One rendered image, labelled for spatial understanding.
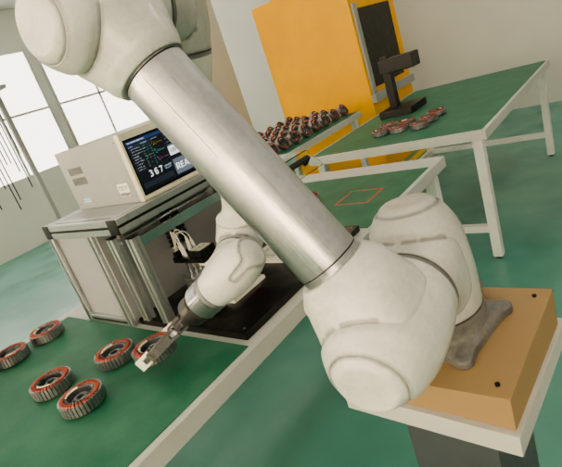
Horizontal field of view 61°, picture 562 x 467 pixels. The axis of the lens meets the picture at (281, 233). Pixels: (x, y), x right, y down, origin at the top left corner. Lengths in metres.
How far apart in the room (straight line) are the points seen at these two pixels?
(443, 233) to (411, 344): 0.23
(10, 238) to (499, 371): 7.53
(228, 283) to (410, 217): 0.43
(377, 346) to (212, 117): 0.36
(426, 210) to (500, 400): 0.31
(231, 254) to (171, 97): 0.44
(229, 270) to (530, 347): 0.57
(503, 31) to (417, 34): 0.99
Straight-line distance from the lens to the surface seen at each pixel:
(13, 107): 8.27
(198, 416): 1.13
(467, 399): 0.85
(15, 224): 8.02
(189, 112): 0.66
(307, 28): 5.16
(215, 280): 1.03
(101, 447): 1.16
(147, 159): 1.49
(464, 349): 0.89
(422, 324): 0.66
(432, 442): 1.07
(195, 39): 0.86
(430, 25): 6.60
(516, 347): 0.90
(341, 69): 5.03
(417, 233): 0.78
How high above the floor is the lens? 1.36
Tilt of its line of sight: 19 degrees down
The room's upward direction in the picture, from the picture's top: 19 degrees counter-clockwise
